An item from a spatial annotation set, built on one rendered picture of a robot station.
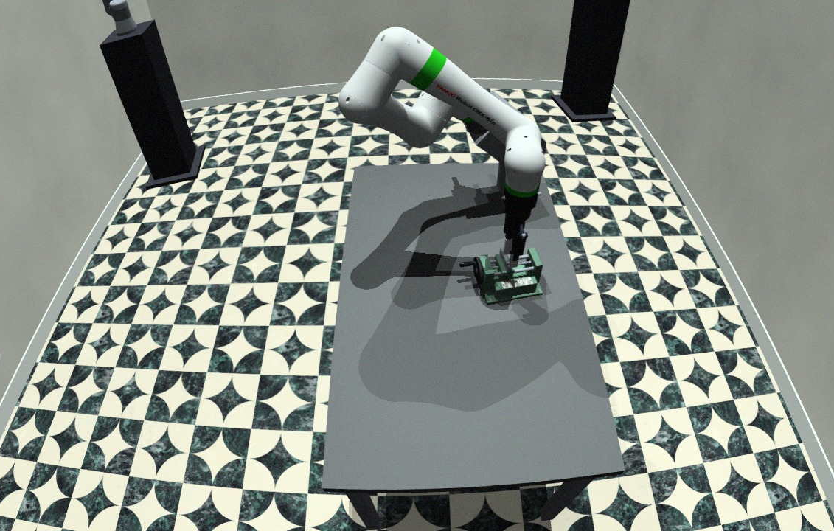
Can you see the green bench vise with handwheel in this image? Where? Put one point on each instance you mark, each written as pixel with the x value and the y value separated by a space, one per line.
pixel 521 285

